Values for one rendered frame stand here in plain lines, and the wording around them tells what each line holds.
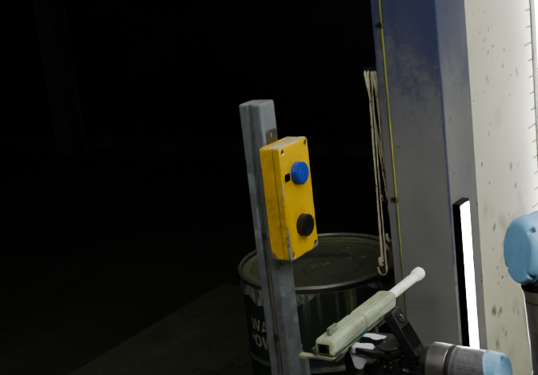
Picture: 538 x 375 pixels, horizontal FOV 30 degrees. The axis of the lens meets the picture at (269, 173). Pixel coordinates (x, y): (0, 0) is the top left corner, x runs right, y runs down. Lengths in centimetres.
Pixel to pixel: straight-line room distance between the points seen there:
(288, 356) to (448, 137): 69
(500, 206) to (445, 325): 41
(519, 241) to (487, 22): 115
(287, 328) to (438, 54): 77
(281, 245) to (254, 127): 27
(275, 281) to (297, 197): 21
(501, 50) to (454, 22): 34
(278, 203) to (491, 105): 86
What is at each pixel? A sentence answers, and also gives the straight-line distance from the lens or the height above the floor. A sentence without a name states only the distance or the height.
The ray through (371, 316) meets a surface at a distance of 232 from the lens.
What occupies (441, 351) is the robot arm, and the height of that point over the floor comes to 111.
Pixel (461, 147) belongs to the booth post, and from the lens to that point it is 266.
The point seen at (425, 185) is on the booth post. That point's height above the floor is 133.
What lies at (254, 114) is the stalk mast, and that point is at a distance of 221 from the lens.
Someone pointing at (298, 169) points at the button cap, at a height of 149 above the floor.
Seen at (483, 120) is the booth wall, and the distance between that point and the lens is 279.
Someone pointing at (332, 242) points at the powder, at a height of 86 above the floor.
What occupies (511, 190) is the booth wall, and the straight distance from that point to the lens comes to 301.
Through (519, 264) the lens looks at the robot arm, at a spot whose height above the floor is 141.
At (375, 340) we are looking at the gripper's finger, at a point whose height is 110.
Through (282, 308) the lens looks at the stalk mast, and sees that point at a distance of 233.
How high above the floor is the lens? 201
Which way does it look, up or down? 14 degrees down
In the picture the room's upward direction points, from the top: 7 degrees counter-clockwise
